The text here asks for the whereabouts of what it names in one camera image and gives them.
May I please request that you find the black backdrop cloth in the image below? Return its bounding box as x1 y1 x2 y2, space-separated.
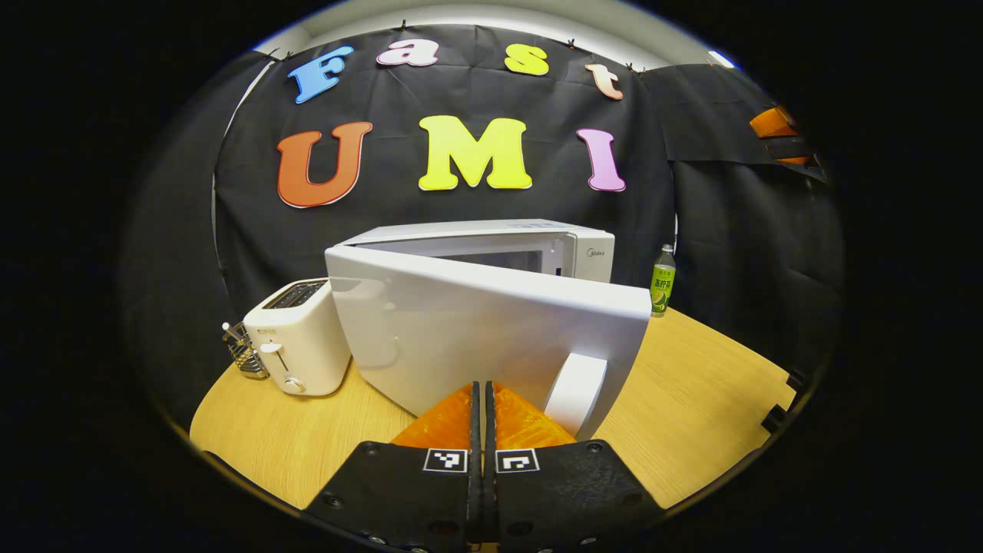
123 23 846 431

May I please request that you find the small wire basket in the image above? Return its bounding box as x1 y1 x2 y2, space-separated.
221 321 270 381

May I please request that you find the green drink bottle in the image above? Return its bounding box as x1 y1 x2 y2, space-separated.
650 244 677 317

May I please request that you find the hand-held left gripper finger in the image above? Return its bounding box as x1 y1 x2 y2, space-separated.
482 380 665 553
303 380 483 553

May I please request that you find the white toaster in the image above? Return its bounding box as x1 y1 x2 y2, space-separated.
243 278 352 397

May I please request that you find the white microwave oven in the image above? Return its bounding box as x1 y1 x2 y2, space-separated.
324 219 654 442

